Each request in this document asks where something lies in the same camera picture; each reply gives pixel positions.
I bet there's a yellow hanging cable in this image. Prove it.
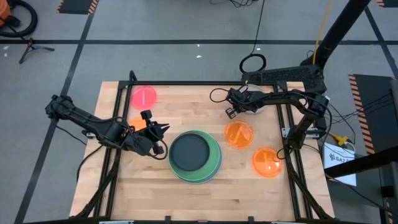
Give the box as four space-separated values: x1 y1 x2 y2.
312 0 333 65

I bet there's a charcoal black plastic plate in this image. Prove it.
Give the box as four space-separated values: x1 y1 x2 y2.
170 133 211 172

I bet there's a black side table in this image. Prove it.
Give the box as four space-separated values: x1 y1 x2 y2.
324 145 398 224

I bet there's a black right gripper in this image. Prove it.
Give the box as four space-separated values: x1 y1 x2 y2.
224 83 261 120

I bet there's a light green large plate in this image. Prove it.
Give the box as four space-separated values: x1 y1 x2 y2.
168 129 222 184

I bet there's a pale mint plastic plate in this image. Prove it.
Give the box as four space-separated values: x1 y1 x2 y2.
169 132 224 185

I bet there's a black slanted pole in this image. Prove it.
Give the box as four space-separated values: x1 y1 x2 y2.
300 0 373 68

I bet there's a black vacuum hose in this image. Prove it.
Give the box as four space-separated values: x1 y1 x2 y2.
0 0 39 39

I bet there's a yellow plug connector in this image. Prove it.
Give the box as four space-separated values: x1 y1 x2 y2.
330 133 349 147

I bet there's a black hanging cable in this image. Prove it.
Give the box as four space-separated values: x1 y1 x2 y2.
238 0 267 75

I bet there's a white printed sign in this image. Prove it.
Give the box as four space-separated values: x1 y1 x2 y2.
322 141 358 187

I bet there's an orange vacuum cleaner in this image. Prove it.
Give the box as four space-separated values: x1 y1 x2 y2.
0 0 12 27

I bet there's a black perforated computer case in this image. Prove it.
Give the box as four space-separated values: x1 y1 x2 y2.
241 64 327 106

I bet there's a black floor cable bundle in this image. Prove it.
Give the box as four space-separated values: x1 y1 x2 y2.
208 0 259 9

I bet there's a dark green large plate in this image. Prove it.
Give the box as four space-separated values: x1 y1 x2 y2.
174 136 223 185

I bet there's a pink transparent small plate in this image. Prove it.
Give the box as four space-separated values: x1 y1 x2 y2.
129 85 159 111

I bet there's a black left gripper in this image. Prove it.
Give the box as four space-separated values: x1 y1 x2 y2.
126 109 170 157

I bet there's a black aluminium table frame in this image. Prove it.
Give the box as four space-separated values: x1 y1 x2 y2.
70 70 336 224

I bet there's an orange transparent small plate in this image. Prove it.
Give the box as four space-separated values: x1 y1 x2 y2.
251 147 284 179
128 116 149 132
224 120 254 149

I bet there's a black tripod stand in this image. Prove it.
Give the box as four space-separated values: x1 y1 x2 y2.
18 37 55 65

